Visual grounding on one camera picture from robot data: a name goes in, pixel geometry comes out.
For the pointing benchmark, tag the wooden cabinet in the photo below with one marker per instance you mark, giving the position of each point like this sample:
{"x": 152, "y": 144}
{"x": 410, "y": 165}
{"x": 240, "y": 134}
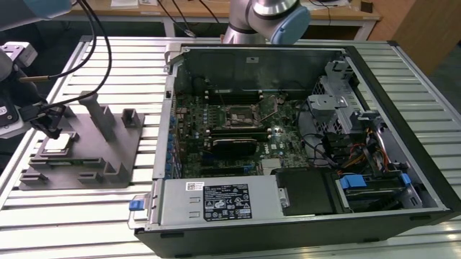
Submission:
{"x": 425, "y": 32}

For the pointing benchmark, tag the grey camera bracket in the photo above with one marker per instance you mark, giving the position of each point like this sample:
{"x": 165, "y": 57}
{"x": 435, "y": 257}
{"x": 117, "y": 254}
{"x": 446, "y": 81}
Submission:
{"x": 21, "y": 54}

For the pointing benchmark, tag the white paper box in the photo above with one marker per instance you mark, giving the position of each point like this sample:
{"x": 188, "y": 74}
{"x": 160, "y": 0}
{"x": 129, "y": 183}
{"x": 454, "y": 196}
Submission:
{"x": 124, "y": 3}
{"x": 151, "y": 2}

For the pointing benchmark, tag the grey plastic parts rack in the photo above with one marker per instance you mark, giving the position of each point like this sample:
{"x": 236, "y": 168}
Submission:
{"x": 89, "y": 151}

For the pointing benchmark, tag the green motherboard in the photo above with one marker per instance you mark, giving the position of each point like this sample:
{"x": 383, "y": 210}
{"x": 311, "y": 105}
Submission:
{"x": 291, "y": 140}

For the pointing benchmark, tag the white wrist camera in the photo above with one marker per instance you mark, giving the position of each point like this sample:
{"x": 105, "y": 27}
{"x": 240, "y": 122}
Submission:
{"x": 8, "y": 116}

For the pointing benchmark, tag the CPU socket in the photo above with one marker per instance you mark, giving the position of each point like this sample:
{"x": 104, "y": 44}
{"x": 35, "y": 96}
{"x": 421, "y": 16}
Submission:
{"x": 238, "y": 114}

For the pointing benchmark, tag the silver chipset heatsink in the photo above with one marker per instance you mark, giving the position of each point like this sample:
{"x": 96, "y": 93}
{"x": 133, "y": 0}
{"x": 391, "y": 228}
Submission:
{"x": 271, "y": 164}

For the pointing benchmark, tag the small black graphics card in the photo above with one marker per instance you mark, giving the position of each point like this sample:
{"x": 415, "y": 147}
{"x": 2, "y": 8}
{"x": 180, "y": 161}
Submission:
{"x": 234, "y": 148}

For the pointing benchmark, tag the black open PC case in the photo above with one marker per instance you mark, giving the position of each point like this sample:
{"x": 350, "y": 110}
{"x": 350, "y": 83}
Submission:
{"x": 251, "y": 240}

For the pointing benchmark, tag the silver CPU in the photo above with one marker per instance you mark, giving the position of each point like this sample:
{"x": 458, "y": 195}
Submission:
{"x": 59, "y": 144}

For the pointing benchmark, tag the RAM slot black latches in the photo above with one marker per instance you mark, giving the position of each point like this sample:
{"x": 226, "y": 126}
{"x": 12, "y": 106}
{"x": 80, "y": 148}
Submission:
{"x": 264, "y": 139}
{"x": 238, "y": 130}
{"x": 234, "y": 94}
{"x": 234, "y": 101}
{"x": 238, "y": 133}

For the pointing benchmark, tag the small brown box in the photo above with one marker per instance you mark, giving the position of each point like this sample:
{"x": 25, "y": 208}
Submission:
{"x": 366, "y": 6}

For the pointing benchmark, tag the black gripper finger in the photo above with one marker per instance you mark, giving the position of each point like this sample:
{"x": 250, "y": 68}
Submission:
{"x": 43, "y": 129}
{"x": 61, "y": 116}

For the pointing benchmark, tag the silver power supply unit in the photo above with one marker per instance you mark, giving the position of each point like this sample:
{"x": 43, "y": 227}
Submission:
{"x": 176, "y": 205}

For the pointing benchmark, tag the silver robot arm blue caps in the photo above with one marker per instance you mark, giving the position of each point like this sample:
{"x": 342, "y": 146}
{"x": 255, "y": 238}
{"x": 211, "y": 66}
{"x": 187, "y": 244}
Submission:
{"x": 266, "y": 10}

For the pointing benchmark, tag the grey metal drive cage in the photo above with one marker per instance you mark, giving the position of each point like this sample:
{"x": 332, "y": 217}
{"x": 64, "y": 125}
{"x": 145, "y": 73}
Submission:
{"x": 323, "y": 105}

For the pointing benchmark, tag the blue release latch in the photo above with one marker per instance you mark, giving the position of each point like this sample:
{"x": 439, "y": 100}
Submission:
{"x": 136, "y": 205}

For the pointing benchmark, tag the black plastic shroud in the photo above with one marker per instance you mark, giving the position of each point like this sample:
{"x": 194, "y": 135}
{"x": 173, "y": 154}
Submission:
{"x": 306, "y": 191}

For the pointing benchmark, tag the wooden desk white legs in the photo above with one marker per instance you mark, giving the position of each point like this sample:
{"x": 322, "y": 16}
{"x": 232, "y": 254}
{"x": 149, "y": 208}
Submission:
{"x": 125, "y": 12}

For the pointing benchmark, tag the grey case hinge bracket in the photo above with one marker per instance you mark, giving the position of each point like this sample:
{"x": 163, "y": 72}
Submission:
{"x": 171, "y": 54}

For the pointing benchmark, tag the green RAM stick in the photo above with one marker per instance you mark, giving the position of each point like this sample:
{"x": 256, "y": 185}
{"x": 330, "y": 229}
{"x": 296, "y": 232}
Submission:
{"x": 72, "y": 162}

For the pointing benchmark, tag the hard disk in blue carrier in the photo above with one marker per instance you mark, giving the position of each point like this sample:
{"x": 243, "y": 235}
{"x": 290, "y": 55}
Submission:
{"x": 351, "y": 182}

